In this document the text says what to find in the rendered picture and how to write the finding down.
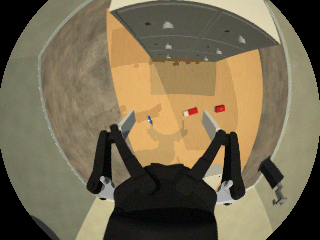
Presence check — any red nine-volt battery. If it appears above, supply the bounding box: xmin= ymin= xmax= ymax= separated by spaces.
xmin=215 ymin=105 xmax=225 ymax=113

